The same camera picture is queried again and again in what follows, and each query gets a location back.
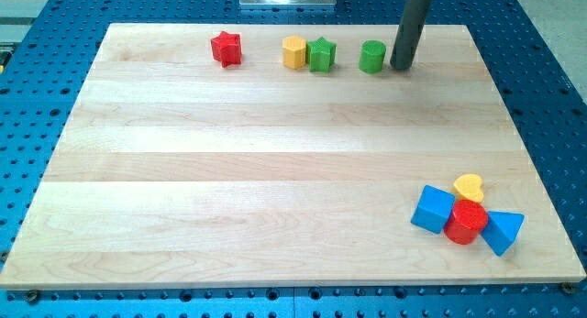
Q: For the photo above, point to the red cylinder block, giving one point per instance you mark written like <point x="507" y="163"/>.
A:
<point x="467" y="219"/>

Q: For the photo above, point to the blue cube block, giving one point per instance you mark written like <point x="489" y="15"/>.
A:
<point x="433" y="209"/>

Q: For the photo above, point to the green star block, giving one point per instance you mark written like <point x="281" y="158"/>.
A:
<point x="320" y="54"/>

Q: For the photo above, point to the yellow hexagon block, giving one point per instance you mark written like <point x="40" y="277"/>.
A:
<point x="294" y="52"/>

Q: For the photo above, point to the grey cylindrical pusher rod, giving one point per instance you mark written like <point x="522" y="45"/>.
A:
<point x="409" y="33"/>

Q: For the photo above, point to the blue triangle block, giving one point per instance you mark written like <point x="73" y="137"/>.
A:
<point x="501" y="230"/>

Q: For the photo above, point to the light wooden board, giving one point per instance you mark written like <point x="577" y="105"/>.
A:
<point x="173" y="172"/>

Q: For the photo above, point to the green cylinder block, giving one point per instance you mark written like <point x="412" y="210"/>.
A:
<point x="372" y="56"/>

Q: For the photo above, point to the red star block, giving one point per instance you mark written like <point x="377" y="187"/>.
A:
<point x="226" y="48"/>

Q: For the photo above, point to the yellow heart block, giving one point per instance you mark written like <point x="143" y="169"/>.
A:
<point x="468" y="187"/>

